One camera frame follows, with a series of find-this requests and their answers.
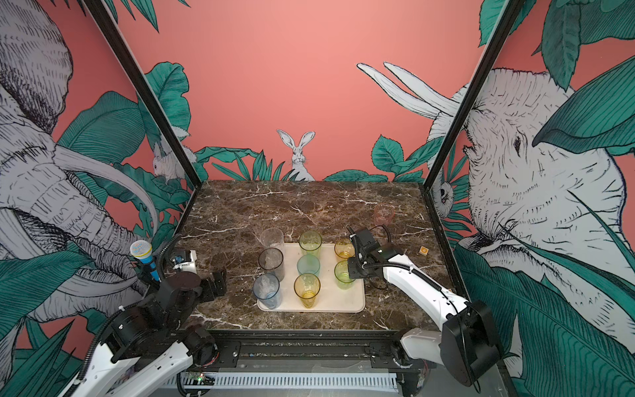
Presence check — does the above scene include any short amber tumbler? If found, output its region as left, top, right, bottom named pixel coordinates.
left=334, top=238, right=356, bottom=260

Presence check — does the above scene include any short green tumbler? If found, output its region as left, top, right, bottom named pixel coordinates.
left=334, top=261, right=355, bottom=290

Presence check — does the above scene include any pale blue tall tumbler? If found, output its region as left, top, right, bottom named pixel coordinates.
left=252, top=273, right=282, bottom=309

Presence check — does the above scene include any tall green tumbler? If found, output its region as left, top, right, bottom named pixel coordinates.
left=299, top=230, right=322, bottom=257

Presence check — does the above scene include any smoky grey tall tumbler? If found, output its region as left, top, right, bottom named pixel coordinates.
left=258, top=247, right=284, bottom=281

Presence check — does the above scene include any frosted teal textured tumbler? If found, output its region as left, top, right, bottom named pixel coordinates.
left=297, top=254, right=321, bottom=276

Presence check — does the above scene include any tall amber tumbler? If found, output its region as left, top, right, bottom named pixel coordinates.
left=294, top=273, right=322, bottom=309

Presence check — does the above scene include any clear tall plastic tumbler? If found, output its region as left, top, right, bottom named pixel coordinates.
left=259, top=228, right=285, bottom=251

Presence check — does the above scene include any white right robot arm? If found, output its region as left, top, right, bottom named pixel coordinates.
left=347, top=254, right=503, bottom=387

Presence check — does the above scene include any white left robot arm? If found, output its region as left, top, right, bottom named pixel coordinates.
left=61, top=271, right=227, bottom=396

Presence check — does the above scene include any white plastic tray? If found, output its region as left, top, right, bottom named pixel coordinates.
left=257, top=243, right=365, bottom=314

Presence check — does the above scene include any short pink tumbler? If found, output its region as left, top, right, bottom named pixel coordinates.
left=374, top=205, right=395, bottom=227

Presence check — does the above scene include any blue toy microphone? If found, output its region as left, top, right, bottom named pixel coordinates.
left=130, top=240, right=160, bottom=281

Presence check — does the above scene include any green lit circuit board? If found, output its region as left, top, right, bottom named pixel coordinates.
left=183, top=372, right=216, bottom=388

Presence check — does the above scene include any white ribbed vent strip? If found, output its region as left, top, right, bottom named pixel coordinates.
left=180, top=372, right=400, bottom=392

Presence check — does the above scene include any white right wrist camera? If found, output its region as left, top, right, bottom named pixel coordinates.
left=348, top=228, right=381, bottom=261

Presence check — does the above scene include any black front mounting rail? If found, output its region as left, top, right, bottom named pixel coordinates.
left=148, top=329, right=502, bottom=373

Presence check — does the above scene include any black corrugated right cable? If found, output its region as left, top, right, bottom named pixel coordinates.
left=346, top=224, right=482, bottom=393

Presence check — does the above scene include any black corner frame post left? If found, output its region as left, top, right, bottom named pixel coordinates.
left=81, top=0, right=202, bottom=190

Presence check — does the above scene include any black corner frame post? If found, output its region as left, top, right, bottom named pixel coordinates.
left=423, top=0, right=527, bottom=190
left=81, top=0, right=202, bottom=190

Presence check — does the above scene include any black corner frame post right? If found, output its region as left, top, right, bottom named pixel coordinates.
left=423, top=0, right=527, bottom=190

